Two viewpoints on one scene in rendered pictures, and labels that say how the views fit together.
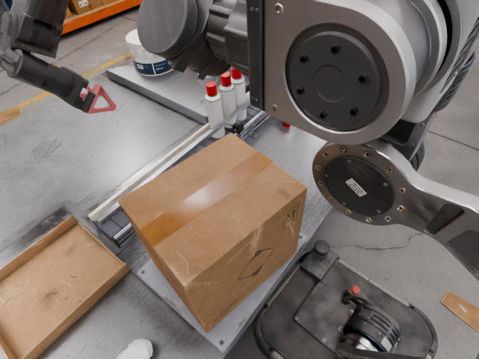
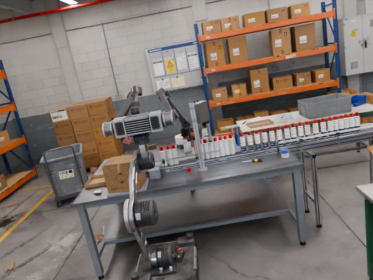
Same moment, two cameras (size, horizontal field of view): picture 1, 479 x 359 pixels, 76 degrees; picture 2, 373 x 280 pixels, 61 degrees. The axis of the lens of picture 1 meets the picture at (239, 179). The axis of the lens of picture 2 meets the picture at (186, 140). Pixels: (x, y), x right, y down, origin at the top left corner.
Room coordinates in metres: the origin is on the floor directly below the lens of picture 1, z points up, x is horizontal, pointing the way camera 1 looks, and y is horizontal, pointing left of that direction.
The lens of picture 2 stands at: (-0.99, -2.47, 1.90)
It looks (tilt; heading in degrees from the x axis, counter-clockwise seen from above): 14 degrees down; 49
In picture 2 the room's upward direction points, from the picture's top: 10 degrees counter-clockwise
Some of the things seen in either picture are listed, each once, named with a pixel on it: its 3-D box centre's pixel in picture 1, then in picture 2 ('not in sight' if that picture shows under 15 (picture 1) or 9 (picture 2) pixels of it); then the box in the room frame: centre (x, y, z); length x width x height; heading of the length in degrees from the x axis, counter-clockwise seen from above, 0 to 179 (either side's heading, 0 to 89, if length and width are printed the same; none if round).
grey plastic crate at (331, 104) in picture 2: not in sight; (323, 105); (3.39, -0.45, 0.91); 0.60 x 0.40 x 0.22; 138
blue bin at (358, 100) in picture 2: not in sight; (356, 100); (3.91, -0.69, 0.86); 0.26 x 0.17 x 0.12; 164
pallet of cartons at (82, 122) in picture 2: not in sight; (90, 135); (1.84, 3.82, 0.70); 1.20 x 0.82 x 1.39; 141
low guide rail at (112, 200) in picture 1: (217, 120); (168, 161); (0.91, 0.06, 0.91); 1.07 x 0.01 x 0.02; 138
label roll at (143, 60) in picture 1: (152, 50); (184, 141); (1.41, 0.35, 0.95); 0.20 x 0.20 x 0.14
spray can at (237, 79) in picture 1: (238, 94); (175, 154); (0.94, -0.02, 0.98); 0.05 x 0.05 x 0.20
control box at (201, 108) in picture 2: not in sight; (199, 111); (1.12, -0.30, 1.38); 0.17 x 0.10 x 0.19; 13
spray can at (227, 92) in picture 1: (228, 101); (169, 155); (0.90, 0.02, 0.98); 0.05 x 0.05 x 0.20
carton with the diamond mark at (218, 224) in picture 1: (219, 229); (125, 173); (0.38, 0.06, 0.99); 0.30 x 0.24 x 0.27; 127
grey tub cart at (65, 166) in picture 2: not in sight; (67, 170); (0.79, 2.67, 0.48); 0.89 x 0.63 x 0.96; 64
